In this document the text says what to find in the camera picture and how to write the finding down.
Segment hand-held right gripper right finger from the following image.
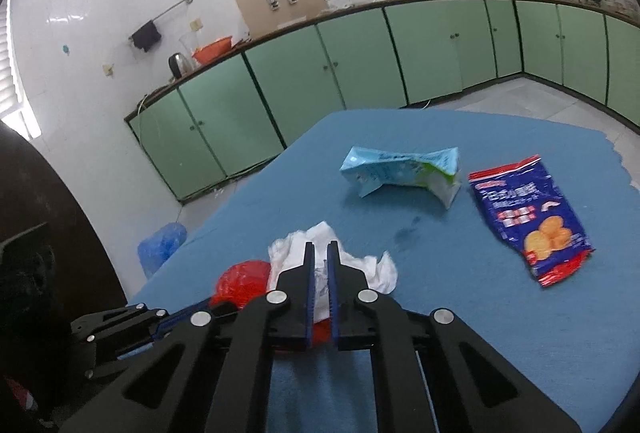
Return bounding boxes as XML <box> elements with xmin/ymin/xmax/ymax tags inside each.
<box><xmin>326</xmin><ymin>240</ymin><xmax>584</xmax><ymax>433</ymax></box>

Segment green lower kitchen cabinets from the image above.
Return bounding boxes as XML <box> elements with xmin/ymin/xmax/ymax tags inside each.
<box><xmin>124</xmin><ymin>0</ymin><xmax>640</xmax><ymax>204</ymax></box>

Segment blue table mat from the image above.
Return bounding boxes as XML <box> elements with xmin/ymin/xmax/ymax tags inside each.
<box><xmin>127</xmin><ymin>108</ymin><xmax>634</xmax><ymax>433</ymax></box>

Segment dark cloth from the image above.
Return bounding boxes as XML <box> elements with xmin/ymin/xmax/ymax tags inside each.
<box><xmin>130</xmin><ymin>20</ymin><xmax>163</xmax><ymax>54</ymax></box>

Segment clear measuring jug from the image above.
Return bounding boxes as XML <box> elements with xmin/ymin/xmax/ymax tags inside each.
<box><xmin>178</xmin><ymin>30</ymin><xmax>202</xmax><ymax>59</ymax></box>

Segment blue plastic bag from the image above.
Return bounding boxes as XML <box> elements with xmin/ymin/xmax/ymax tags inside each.
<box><xmin>137</xmin><ymin>221</ymin><xmax>189</xmax><ymax>280</ymax></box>

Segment blue and red snack bag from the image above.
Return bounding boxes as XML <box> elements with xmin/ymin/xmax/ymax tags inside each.
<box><xmin>468</xmin><ymin>154</ymin><xmax>596</xmax><ymax>290</ymax></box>

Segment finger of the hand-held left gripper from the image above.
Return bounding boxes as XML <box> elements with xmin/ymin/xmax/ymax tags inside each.
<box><xmin>85</xmin><ymin>299</ymin><xmax>239</xmax><ymax>380</ymax></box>
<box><xmin>70</xmin><ymin>304</ymin><xmax>169</xmax><ymax>345</ymax></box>

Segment steel electric kettle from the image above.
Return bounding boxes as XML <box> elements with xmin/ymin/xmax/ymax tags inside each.
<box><xmin>167</xmin><ymin>52</ymin><xmax>197</xmax><ymax>80</ymax></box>

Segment dark brown rounded object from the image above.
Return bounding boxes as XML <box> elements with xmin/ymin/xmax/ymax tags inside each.
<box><xmin>0</xmin><ymin>119</ymin><xmax>129</xmax><ymax>314</ymax></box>

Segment brown cardboard board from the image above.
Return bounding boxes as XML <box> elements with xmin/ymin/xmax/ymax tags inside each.
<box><xmin>232</xmin><ymin>0</ymin><xmax>328</xmax><ymax>40</ymax></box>

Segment orange plastic basin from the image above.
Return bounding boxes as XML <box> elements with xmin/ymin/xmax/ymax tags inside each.
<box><xmin>192</xmin><ymin>36</ymin><xmax>235</xmax><ymax>67</ymax></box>

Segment white tissue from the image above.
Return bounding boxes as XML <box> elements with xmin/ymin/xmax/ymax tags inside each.
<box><xmin>267</xmin><ymin>221</ymin><xmax>400</xmax><ymax>325</ymax></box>

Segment red plastic bag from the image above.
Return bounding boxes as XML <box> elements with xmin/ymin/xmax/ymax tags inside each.
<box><xmin>209</xmin><ymin>259</ymin><xmax>334</xmax><ymax>350</ymax></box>

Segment metal towel bar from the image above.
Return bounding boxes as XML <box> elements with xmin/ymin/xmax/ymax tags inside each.
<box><xmin>127</xmin><ymin>0</ymin><xmax>194</xmax><ymax>45</ymax></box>

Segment light blue drink carton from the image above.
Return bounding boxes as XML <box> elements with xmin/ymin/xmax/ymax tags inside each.
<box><xmin>339</xmin><ymin>145</ymin><xmax>462</xmax><ymax>211</ymax></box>

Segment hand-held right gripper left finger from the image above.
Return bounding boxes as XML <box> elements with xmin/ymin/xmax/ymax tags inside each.
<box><xmin>59</xmin><ymin>240</ymin><xmax>317</xmax><ymax>433</ymax></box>

